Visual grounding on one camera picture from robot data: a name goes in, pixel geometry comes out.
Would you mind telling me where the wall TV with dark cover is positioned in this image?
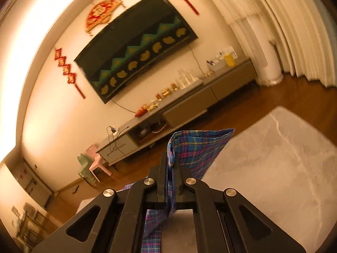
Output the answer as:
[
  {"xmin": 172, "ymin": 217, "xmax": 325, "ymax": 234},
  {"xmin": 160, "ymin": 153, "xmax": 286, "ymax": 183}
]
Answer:
[{"xmin": 74, "ymin": 0, "xmax": 198, "ymax": 104}]

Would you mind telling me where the red fan ornament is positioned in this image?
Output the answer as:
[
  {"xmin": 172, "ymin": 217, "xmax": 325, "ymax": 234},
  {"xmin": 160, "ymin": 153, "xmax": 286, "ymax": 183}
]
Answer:
[{"xmin": 85, "ymin": 0, "xmax": 127, "ymax": 36}]

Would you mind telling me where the dark wooden furniture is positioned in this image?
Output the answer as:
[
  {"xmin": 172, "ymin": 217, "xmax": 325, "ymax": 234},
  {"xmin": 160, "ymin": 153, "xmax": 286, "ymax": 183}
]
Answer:
[{"xmin": 12, "ymin": 203, "xmax": 59, "ymax": 246}]

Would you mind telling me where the white standing air conditioner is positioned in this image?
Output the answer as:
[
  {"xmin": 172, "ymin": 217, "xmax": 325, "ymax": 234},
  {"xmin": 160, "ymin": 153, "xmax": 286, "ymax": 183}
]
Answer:
[{"xmin": 230, "ymin": 16, "xmax": 283, "ymax": 86}]

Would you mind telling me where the pink plastic chair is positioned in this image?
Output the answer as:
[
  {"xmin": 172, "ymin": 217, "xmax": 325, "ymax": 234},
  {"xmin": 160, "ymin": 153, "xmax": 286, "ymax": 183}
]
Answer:
[{"xmin": 86, "ymin": 144, "xmax": 112, "ymax": 177}]

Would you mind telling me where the blue pink plaid shirt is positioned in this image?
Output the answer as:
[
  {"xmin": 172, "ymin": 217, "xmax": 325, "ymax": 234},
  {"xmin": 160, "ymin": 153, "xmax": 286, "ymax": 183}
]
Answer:
[{"xmin": 124, "ymin": 128, "xmax": 235, "ymax": 253}]

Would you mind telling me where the white door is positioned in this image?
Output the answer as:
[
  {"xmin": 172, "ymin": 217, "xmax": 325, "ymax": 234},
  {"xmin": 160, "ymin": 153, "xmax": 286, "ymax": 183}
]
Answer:
[{"xmin": 0, "ymin": 158, "xmax": 56, "ymax": 209}]

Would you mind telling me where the thin TV cable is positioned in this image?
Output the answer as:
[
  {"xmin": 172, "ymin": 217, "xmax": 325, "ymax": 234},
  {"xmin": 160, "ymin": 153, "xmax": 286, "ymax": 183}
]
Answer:
[
  {"xmin": 112, "ymin": 99, "xmax": 138, "ymax": 114},
  {"xmin": 187, "ymin": 44, "xmax": 208, "ymax": 78}
]

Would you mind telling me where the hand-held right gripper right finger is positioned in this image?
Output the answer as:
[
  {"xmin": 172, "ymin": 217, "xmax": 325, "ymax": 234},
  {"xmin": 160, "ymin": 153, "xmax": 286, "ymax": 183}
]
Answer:
[{"xmin": 172, "ymin": 159, "xmax": 307, "ymax": 253}]

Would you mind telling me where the grey TV cabinet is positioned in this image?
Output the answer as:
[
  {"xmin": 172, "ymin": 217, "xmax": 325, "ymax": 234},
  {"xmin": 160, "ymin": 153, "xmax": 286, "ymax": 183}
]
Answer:
[{"xmin": 96, "ymin": 57, "xmax": 258, "ymax": 166}]

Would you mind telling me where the group of glass cups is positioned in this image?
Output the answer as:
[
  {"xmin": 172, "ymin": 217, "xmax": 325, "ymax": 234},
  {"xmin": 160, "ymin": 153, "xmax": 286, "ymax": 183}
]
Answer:
[{"xmin": 175, "ymin": 69, "xmax": 202, "ymax": 90}]

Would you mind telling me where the white pleated curtain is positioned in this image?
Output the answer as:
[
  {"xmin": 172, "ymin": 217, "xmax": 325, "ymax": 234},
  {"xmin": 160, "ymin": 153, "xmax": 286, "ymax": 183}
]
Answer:
[{"xmin": 200, "ymin": 0, "xmax": 337, "ymax": 89}]

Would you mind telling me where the black charger cable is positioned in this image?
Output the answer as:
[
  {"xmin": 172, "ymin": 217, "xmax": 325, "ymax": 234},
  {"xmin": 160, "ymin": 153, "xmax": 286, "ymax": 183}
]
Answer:
[{"xmin": 106, "ymin": 126, "xmax": 132, "ymax": 162}]

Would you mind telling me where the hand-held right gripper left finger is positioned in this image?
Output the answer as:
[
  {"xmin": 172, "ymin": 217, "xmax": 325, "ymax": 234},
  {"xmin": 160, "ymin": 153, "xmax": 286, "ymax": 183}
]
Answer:
[{"xmin": 32, "ymin": 151, "xmax": 169, "ymax": 253}]

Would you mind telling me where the green plastic chair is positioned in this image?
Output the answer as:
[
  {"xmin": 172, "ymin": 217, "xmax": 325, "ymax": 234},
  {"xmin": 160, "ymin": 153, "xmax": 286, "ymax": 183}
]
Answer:
[{"xmin": 77, "ymin": 155, "xmax": 100, "ymax": 186}]

